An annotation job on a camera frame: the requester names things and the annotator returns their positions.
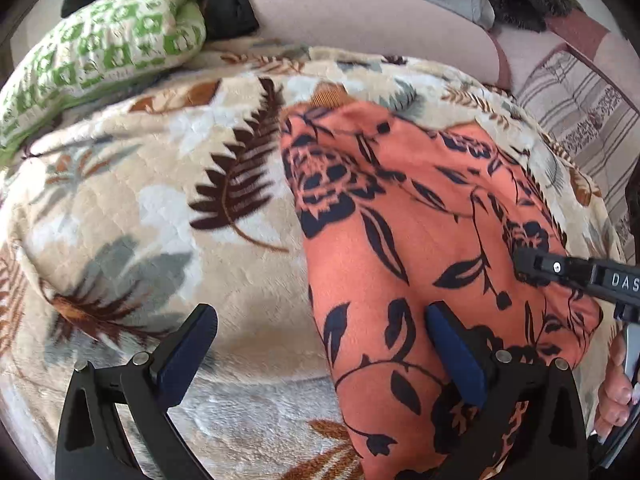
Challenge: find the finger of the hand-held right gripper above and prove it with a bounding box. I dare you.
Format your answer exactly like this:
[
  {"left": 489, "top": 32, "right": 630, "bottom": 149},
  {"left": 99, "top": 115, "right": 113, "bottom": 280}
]
[{"left": 512, "top": 245, "right": 594, "bottom": 288}]

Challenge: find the leaf print blanket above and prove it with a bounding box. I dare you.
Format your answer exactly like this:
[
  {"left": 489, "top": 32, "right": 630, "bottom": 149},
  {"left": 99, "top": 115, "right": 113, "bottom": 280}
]
[{"left": 0, "top": 45, "right": 631, "bottom": 480}]

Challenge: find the orange floral garment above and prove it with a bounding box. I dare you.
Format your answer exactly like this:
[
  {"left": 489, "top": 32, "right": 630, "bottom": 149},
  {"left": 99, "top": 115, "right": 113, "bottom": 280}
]
[{"left": 279, "top": 99, "right": 605, "bottom": 480}]

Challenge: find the striped cushion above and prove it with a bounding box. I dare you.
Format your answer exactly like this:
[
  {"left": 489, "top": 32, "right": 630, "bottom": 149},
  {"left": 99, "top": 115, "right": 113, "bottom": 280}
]
[{"left": 515, "top": 50, "right": 640, "bottom": 261}]

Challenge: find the pink sofa cushion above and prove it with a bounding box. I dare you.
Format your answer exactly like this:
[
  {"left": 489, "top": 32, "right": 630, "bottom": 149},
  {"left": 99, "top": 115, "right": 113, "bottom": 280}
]
[{"left": 245, "top": 0, "right": 511, "bottom": 93}]

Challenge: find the person's right hand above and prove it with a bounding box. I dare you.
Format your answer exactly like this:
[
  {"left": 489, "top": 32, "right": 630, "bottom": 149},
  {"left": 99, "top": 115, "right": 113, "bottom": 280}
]
[{"left": 594, "top": 331, "right": 640, "bottom": 441}]

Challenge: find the green checked pillow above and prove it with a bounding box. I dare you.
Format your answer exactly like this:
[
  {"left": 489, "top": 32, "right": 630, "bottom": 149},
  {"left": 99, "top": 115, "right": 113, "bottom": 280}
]
[{"left": 0, "top": 0, "right": 207, "bottom": 153}]

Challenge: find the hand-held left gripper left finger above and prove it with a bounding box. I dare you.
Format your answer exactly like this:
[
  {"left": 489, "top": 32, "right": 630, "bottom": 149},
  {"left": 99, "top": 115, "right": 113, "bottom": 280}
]
[{"left": 54, "top": 304, "right": 219, "bottom": 480}]

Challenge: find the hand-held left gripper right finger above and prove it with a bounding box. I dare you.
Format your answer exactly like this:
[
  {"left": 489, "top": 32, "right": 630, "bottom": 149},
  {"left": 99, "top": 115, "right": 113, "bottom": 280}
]
[{"left": 425, "top": 301, "right": 591, "bottom": 480}]

